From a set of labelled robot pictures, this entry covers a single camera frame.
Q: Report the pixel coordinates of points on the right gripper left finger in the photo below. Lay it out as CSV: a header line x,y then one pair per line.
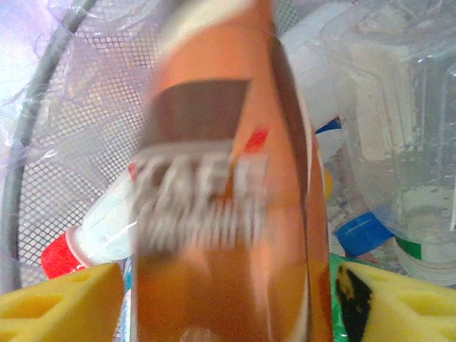
x,y
53,313

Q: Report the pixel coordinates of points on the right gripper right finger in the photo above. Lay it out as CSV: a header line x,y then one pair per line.
x,y
409,313

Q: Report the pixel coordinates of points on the small clear bottle green cap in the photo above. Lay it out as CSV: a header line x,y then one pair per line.
x,y
427,263

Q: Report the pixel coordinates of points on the clear bottle blue cap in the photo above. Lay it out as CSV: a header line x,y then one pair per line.
x,y
360,231

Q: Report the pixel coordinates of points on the clear bottle red cap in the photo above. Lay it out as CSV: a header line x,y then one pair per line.
x,y
103,221

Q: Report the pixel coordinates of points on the brown coffee drink bottle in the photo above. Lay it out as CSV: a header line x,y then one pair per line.
x,y
221,249

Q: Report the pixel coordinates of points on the clear bottle dark blue label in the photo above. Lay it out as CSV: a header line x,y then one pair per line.
x,y
331,132

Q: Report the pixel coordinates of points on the long clear unlabelled bottle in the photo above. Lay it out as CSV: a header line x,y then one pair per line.
x,y
392,107

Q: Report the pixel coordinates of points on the translucent mesh waste bin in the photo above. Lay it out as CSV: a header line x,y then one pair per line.
x,y
89,71

